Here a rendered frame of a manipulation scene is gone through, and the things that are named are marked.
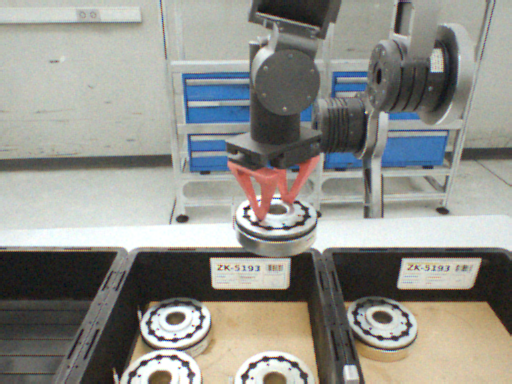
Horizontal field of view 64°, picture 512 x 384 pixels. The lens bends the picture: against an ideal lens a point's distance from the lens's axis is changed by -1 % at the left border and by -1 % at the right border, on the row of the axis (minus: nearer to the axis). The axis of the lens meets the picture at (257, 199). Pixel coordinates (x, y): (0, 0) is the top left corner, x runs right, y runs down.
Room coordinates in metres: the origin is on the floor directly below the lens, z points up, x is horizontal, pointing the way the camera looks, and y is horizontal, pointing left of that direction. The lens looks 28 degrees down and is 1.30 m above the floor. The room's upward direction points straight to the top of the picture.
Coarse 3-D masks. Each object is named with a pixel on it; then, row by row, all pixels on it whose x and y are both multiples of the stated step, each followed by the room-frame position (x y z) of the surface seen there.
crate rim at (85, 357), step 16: (128, 256) 0.51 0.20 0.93; (320, 256) 0.51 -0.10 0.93; (128, 272) 0.47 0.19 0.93; (320, 272) 0.48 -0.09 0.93; (112, 288) 0.44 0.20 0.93; (320, 288) 0.44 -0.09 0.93; (112, 304) 0.41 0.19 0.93; (96, 320) 0.38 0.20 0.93; (96, 336) 0.36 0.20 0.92; (336, 336) 0.35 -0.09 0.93; (80, 352) 0.33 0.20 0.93; (336, 352) 0.34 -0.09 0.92; (80, 368) 0.31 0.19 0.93; (336, 368) 0.31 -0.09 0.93
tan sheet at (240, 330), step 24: (216, 312) 0.50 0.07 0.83; (240, 312) 0.50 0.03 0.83; (264, 312) 0.50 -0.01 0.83; (288, 312) 0.50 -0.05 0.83; (216, 336) 0.45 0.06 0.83; (240, 336) 0.45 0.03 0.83; (264, 336) 0.45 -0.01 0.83; (288, 336) 0.45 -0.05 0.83; (312, 336) 0.45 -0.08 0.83; (216, 360) 0.40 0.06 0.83; (240, 360) 0.40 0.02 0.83; (312, 360) 0.40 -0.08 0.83
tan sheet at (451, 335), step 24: (432, 312) 0.50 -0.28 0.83; (456, 312) 0.50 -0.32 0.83; (480, 312) 0.50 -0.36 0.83; (432, 336) 0.45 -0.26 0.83; (456, 336) 0.45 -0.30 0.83; (480, 336) 0.45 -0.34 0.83; (504, 336) 0.45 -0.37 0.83; (360, 360) 0.40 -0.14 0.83; (408, 360) 0.40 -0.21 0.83; (432, 360) 0.40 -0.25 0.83; (456, 360) 0.40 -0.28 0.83; (480, 360) 0.40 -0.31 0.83; (504, 360) 0.40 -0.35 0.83
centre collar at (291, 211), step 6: (276, 204) 0.47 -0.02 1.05; (282, 204) 0.46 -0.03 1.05; (288, 204) 0.46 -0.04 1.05; (288, 210) 0.45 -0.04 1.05; (294, 210) 0.45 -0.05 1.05; (270, 216) 0.43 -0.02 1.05; (276, 216) 0.43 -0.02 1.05; (282, 216) 0.43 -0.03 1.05; (288, 216) 0.43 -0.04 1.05; (294, 216) 0.44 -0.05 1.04; (276, 222) 0.43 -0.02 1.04
